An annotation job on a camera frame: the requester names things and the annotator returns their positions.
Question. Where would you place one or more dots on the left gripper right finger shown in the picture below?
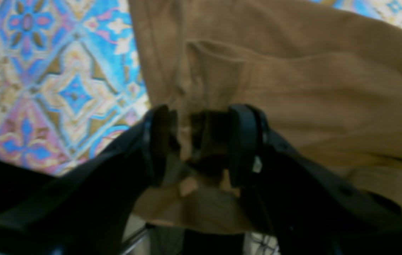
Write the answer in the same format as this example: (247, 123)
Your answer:
(310, 210)

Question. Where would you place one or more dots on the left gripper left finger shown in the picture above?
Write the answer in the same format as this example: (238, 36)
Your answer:
(85, 211)

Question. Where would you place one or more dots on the brown t-shirt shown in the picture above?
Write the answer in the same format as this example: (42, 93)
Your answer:
(329, 81)

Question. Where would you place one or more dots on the patterned tile tablecloth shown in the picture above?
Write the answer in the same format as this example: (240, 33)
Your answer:
(70, 81)

